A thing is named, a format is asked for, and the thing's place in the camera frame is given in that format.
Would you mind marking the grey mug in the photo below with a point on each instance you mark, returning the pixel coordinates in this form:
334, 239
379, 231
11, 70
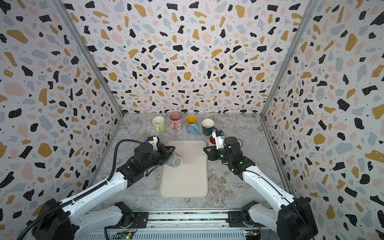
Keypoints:
174, 160

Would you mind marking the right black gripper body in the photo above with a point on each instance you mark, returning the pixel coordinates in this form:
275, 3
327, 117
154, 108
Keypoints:
213, 153

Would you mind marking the white mug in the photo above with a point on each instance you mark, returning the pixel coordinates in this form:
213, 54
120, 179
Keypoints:
212, 141

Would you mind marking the dark green mug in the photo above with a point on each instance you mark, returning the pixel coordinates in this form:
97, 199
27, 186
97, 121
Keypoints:
208, 127

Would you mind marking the light blue mug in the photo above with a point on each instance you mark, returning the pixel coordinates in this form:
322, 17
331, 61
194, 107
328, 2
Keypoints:
192, 125

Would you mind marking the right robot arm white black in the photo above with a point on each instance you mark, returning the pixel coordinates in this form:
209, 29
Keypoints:
290, 217

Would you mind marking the pink mug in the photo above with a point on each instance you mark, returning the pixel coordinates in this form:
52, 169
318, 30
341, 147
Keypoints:
176, 121

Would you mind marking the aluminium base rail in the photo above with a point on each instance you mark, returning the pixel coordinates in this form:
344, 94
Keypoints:
197, 225

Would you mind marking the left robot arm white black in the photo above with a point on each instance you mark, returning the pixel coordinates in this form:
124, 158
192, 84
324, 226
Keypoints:
70, 219

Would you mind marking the beige serving tray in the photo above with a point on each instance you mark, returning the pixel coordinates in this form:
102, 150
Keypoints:
190, 180

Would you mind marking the light green mug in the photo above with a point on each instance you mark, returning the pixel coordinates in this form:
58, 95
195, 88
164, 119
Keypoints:
159, 123

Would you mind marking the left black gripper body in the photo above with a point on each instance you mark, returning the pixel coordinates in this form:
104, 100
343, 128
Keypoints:
160, 156

